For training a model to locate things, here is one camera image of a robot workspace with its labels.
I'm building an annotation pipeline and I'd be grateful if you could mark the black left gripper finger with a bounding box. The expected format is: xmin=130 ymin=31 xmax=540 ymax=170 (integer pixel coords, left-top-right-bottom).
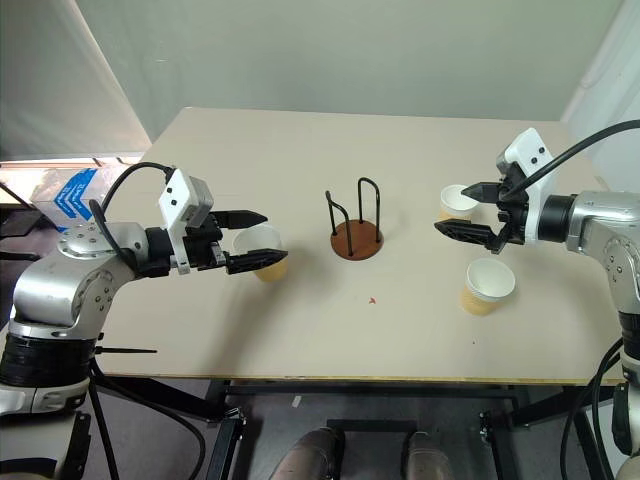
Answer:
xmin=226 ymin=249 xmax=291 ymax=276
xmin=214 ymin=209 xmax=269 ymax=231

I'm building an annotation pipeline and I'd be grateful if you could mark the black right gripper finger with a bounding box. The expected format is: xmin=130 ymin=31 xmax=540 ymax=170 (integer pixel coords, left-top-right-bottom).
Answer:
xmin=433 ymin=219 xmax=497 ymax=247
xmin=460 ymin=181 xmax=502 ymax=204

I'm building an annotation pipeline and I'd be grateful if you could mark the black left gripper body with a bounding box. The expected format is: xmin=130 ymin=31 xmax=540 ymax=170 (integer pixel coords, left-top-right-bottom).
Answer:
xmin=182 ymin=212 xmax=231 ymax=274

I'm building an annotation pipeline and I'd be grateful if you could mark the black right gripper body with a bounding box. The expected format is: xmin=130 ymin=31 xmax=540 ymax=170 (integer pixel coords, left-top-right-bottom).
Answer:
xmin=487 ymin=164 xmax=531 ymax=254

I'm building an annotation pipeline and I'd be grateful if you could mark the tan paper cup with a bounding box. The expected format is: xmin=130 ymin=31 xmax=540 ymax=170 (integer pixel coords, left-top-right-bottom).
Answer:
xmin=459 ymin=257 xmax=517 ymax=318
xmin=232 ymin=224 xmax=291 ymax=284
xmin=436 ymin=184 xmax=479 ymax=224

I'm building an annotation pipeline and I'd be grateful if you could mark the black zip tie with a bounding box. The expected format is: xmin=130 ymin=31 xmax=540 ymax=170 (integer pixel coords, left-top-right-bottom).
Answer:
xmin=93 ymin=346 xmax=158 ymax=357

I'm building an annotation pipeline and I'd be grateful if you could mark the blue and white box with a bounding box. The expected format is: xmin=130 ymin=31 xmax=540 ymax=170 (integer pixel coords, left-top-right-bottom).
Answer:
xmin=28 ymin=166 xmax=120 ymax=234

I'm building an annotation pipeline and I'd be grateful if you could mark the white curtain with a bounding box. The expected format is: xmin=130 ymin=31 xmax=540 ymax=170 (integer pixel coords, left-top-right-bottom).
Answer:
xmin=559 ymin=0 xmax=640 ymax=191

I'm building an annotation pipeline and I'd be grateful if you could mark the dark side table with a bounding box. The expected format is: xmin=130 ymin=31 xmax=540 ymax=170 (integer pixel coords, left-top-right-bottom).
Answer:
xmin=0 ymin=174 xmax=44 ymax=262

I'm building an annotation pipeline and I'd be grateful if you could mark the dark rounded shape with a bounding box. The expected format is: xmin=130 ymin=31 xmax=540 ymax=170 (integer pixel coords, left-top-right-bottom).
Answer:
xmin=403 ymin=428 xmax=452 ymax=480
xmin=273 ymin=426 xmax=347 ymax=480

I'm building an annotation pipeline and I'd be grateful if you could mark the white partition panel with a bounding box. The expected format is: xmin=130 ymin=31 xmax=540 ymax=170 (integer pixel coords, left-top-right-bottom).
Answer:
xmin=0 ymin=0 xmax=154 ymax=164

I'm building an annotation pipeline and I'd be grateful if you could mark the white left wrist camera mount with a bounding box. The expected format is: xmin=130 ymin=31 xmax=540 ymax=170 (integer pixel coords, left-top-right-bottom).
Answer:
xmin=158 ymin=168 xmax=217 ymax=275

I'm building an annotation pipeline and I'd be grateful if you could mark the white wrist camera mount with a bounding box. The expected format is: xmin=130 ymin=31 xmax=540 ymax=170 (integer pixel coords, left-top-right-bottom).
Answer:
xmin=158 ymin=168 xmax=217 ymax=275
xmin=494 ymin=127 xmax=557 ymax=247

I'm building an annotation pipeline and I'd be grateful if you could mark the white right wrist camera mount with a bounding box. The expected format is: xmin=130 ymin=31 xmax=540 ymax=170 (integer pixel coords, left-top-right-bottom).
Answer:
xmin=494 ymin=127 xmax=557 ymax=247

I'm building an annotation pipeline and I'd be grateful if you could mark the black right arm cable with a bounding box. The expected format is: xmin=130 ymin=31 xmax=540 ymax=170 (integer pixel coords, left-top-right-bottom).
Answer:
xmin=501 ymin=119 xmax=640 ymax=202

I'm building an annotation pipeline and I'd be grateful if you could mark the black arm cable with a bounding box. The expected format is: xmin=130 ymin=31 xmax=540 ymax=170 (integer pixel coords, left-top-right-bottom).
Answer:
xmin=89 ymin=161 xmax=179 ymax=267
xmin=501 ymin=119 xmax=640 ymax=202

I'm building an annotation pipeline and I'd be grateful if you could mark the wire cup rack wooden base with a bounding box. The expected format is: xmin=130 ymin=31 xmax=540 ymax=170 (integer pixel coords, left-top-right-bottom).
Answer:
xmin=324 ymin=176 xmax=387 ymax=262

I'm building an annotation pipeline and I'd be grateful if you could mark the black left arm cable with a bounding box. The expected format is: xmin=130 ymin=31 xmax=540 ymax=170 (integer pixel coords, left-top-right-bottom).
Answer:
xmin=89 ymin=161 xmax=179 ymax=267

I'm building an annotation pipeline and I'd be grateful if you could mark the black metal table frame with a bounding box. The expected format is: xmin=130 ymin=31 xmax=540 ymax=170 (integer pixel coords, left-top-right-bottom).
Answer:
xmin=89 ymin=375 xmax=624 ymax=480

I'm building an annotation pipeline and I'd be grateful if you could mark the black floor cable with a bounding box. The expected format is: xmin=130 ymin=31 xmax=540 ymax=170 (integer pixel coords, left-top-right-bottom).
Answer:
xmin=88 ymin=367 xmax=207 ymax=480

